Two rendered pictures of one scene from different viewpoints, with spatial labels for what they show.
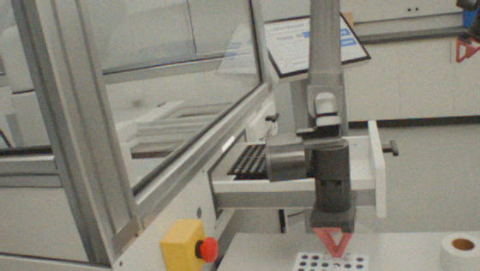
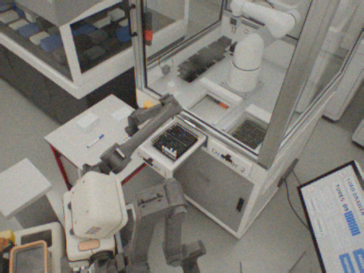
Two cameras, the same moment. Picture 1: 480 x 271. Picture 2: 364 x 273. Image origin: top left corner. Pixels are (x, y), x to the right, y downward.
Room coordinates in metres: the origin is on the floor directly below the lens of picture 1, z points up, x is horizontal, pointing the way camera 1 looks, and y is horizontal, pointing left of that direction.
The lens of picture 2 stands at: (1.25, -1.29, 2.37)
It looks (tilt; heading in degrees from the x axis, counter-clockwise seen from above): 48 degrees down; 109
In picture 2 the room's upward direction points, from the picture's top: 4 degrees clockwise
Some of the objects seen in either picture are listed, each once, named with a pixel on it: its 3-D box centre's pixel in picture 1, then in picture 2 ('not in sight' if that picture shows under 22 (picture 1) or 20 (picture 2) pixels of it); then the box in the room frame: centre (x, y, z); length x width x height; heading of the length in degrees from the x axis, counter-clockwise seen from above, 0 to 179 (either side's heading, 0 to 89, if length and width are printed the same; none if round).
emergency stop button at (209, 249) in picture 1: (207, 249); not in sight; (0.50, 0.08, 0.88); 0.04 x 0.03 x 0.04; 162
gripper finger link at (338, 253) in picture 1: (336, 230); not in sight; (0.53, -0.13, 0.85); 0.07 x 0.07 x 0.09; 69
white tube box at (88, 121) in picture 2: not in sight; (88, 122); (0.16, -0.10, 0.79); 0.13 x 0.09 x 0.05; 77
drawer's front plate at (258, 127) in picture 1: (264, 128); (229, 158); (1.12, -0.07, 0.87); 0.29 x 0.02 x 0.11; 162
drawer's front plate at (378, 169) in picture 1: (375, 162); (153, 161); (0.73, -0.28, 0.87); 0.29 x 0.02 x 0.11; 162
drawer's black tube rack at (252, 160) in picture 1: (286, 168); (175, 142); (0.79, -0.09, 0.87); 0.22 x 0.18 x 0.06; 72
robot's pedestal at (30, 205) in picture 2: not in sight; (36, 216); (0.05, -0.67, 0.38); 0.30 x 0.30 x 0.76; 69
